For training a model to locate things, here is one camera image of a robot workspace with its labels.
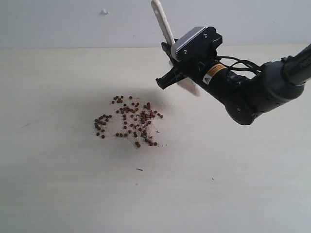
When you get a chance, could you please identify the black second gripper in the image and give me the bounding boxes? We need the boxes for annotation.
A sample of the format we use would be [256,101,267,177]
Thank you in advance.
[156,42,243,107]

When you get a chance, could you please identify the white wooden paint brush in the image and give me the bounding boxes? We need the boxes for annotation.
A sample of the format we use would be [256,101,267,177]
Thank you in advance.
[151,0,200,97]

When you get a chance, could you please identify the black second robot arm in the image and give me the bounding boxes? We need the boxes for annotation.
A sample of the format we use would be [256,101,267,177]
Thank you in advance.
[156,42,311,125]

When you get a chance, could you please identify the brown pellets and crumbs pile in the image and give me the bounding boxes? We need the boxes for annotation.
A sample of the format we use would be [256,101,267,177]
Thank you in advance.
[93,95,166,149]

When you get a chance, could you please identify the small white wall hook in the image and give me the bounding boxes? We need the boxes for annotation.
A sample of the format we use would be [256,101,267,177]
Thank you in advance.
[100,9,109,16]

